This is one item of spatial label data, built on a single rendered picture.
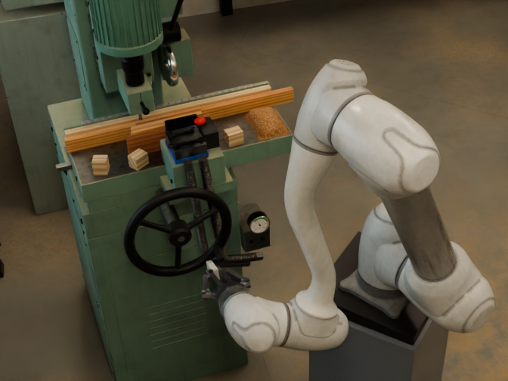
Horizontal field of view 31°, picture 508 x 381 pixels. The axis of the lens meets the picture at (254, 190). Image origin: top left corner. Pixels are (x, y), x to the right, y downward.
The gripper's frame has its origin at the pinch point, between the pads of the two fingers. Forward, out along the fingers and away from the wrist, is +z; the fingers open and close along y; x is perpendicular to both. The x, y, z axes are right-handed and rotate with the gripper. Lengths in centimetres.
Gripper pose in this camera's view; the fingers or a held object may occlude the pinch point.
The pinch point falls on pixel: (212, 270)
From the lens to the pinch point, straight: 238.6
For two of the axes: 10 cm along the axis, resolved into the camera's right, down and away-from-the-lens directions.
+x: 1.5, 9.3, 3.4
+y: -9.4, 2.4, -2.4
